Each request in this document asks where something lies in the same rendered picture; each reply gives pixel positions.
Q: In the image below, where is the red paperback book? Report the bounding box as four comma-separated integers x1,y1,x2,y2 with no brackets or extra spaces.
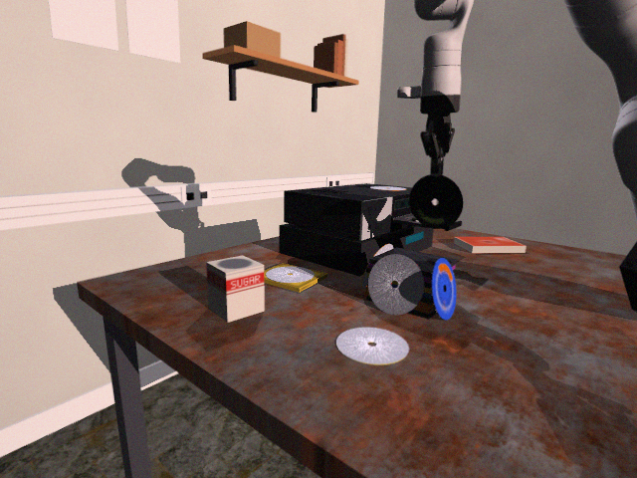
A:
454,237,527,253

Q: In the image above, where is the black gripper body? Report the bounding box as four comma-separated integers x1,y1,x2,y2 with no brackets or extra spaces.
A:
420,95,460,141

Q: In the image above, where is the blue cd with orange mark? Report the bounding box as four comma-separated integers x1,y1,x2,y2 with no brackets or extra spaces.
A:
432,258,457,320

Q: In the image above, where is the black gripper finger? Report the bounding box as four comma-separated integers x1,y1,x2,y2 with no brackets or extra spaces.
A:
421,120,447,176
441,122,455,175

